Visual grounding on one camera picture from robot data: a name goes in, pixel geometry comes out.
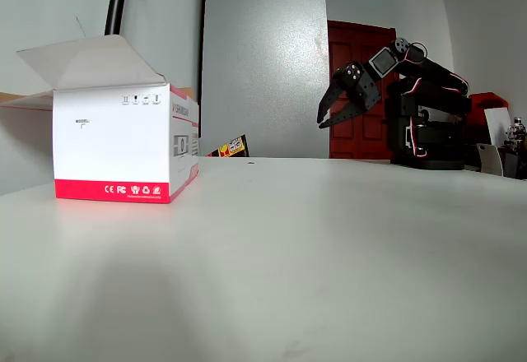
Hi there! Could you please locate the open cardboard box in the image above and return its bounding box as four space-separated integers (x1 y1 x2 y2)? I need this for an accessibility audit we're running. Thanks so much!
0 35 202 205

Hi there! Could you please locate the red wooden door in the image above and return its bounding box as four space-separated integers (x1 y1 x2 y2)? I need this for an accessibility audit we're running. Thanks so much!
327 19 399 160

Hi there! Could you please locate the white chair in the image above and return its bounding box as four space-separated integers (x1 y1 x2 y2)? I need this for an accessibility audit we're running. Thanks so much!
476 142 504 177

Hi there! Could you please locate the black camera stand pole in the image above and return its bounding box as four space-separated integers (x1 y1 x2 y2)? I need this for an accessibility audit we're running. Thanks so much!
104 0 133 36

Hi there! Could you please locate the white board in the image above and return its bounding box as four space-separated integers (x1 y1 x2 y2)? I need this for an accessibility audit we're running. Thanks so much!
483 107 514 146

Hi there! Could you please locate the red yellow printed package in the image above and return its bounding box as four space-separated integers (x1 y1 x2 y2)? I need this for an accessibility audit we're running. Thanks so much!
207 133 250 158

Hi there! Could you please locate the red cabinet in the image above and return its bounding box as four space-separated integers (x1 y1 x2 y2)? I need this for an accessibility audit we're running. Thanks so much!
467 92 511 145

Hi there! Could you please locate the metal lab instrument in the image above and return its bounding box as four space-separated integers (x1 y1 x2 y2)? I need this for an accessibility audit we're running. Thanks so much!
505 117 527 149

